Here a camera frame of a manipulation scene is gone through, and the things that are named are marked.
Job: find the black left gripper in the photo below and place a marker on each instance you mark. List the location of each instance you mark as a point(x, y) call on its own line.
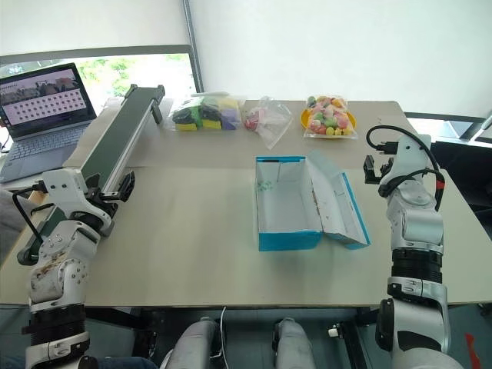
point(98, 201)

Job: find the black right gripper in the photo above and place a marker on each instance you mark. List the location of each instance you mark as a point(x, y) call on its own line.
point(385, 173)

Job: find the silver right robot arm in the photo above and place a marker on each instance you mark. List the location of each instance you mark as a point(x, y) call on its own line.
point(419, 227)

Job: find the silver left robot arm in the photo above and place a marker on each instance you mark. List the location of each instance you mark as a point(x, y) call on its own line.
point(57, 269)

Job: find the green conveyor belt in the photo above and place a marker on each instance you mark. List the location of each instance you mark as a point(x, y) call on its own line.
point(115, 134)

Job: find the blue cardboard box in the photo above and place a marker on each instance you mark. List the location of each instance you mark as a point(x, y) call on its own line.
point(284, 238)

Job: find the bag of colourful candy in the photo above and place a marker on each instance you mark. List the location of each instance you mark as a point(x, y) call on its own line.
point(326, 115)

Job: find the yellow plate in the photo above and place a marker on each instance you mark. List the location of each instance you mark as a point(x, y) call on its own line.
point(304, 119)

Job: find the silver laptop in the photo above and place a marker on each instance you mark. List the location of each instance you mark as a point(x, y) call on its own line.
point(42, 127)

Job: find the black side desk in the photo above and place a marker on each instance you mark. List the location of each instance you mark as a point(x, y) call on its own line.
point(461, 161)

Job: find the clear bag of pink sweets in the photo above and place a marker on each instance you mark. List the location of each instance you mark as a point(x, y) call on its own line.
point(265, 119)

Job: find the bag of colourful sponges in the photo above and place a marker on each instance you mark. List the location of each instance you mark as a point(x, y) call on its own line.
point(203, 113)

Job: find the small white plug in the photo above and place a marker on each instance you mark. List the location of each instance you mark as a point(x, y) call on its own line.
point(335, 331)

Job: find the grey robot left leg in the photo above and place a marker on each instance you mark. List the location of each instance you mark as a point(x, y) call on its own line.
point(192, 342)

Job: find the grey robot leg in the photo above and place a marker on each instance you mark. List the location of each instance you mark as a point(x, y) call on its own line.
point(192, 342)
point(294, 342)

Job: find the grey robot right leg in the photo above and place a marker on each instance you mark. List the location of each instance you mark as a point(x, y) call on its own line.
point(294, 342)

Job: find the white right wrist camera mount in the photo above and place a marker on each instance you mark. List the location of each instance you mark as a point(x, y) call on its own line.
point(407, 153)

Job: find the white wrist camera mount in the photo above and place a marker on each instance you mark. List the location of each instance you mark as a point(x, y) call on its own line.
point(63, 184)
point(407, 153)

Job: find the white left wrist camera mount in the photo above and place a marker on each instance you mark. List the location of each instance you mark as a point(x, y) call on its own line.
point(63, 184)

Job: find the grey window frame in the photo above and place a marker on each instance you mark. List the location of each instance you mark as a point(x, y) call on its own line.
point(192, 38)

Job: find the black table frame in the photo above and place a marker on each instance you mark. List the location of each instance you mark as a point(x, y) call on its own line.
point(351, 346)

